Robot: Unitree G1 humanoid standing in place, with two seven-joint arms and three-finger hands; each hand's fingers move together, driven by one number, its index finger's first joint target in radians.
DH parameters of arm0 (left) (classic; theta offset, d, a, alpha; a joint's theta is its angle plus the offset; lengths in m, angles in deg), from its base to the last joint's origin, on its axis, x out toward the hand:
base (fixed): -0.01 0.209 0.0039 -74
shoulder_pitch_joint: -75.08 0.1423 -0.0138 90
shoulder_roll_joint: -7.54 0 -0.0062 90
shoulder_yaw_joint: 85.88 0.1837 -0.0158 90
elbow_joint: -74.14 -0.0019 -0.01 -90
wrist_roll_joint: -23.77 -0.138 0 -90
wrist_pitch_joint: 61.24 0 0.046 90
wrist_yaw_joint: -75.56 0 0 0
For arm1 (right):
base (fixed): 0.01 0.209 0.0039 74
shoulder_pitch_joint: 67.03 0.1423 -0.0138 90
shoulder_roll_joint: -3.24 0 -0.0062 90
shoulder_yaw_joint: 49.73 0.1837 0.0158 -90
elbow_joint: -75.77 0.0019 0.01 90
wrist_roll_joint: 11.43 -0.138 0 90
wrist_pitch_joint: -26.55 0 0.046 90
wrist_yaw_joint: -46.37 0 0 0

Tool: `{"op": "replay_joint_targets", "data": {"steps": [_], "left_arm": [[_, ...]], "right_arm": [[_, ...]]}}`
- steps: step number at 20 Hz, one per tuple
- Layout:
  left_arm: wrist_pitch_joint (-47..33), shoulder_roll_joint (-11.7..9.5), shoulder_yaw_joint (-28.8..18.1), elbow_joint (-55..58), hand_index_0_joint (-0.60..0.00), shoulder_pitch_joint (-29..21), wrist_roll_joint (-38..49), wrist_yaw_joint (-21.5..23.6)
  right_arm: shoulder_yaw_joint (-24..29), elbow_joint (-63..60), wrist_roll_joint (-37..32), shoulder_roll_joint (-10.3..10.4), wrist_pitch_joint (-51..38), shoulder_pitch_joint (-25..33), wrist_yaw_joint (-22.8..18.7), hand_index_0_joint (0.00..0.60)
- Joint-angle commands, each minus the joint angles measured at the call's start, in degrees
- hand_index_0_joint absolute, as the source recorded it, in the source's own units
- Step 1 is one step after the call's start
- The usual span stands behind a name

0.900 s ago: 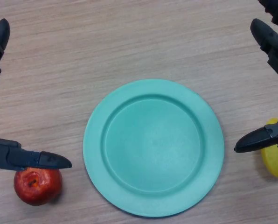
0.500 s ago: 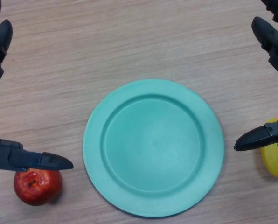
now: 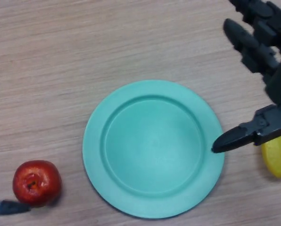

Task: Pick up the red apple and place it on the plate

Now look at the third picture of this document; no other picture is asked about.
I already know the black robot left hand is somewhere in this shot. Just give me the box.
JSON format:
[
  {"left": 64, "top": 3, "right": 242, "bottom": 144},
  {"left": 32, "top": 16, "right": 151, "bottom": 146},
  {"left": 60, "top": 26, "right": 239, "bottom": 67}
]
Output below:
[{"left": 0, "top": 200, "right": 32, "bottom": 216}]

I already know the yellow starfruit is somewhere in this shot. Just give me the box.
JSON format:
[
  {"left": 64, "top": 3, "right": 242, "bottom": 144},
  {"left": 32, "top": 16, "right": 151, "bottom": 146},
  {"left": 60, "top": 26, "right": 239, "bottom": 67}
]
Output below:
[{"left": 261, "top": 129, "right": 281, "bottom": 179}]

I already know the green round plate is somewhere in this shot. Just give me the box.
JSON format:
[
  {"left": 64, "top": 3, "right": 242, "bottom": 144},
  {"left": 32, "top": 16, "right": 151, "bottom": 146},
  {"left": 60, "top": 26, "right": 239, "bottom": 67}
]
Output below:
[{"left": 82, "top": 80, "right": 225, "bottom": 219}]

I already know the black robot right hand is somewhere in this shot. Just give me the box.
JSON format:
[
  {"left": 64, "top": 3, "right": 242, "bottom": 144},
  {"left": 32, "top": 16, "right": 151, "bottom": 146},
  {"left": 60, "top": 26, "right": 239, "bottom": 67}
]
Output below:
[{"left": 211, "top": 0, "right": 281, "bottom": 154}]

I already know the red apple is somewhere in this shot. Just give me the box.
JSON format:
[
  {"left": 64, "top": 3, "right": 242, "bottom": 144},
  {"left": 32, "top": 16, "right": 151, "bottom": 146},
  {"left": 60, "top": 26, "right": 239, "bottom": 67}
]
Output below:
[{"left": 12, "top": 160, "right": 62, "bottom": 208}]

